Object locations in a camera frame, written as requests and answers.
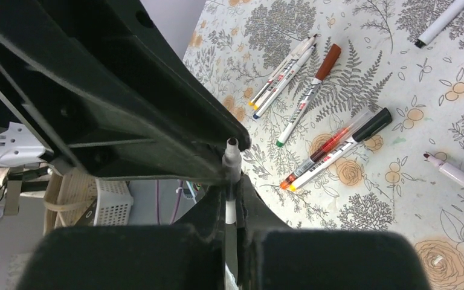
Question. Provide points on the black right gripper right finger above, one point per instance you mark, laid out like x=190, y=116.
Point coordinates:
x=273, y=255

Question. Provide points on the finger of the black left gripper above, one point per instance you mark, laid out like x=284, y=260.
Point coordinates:
x=99, y=86

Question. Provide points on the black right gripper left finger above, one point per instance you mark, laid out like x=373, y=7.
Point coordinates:
x=185, y=255

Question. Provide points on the red pen cap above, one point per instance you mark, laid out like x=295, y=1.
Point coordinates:
x=231, y=162

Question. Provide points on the white pen blue cap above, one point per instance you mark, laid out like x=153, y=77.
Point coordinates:
x=439, y=24

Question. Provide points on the clear pen orange end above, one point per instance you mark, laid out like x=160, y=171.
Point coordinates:
x=343, y=133

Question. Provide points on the white pen blue end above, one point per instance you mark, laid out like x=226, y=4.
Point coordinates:
x=283, y=82

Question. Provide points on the white pen black cap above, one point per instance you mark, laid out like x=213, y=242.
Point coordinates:
x=373, y=126

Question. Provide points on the white pen orange end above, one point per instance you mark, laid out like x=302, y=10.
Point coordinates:
x=289, y=60

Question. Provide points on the white pen yellow end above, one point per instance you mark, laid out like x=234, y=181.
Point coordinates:
x=281, y=72

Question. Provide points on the white pen brown cap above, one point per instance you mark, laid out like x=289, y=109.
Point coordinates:
x=310, y=94

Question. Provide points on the white perforated basket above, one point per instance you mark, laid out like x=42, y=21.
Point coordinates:
x=112, y=206

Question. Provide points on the floral patterned table mat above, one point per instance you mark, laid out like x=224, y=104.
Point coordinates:
x=384, y=183

